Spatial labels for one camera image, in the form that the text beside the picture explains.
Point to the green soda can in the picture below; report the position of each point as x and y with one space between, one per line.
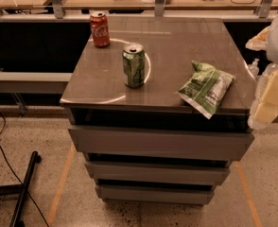
133 56

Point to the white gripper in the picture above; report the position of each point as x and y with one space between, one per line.
264 108

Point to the grey drawer cabinet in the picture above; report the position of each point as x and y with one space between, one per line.
146 143

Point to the black stand base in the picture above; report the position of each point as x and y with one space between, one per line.
21 190

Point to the green chip bag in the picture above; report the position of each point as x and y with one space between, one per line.
206 89

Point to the red cola can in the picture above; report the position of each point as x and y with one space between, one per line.
99 28

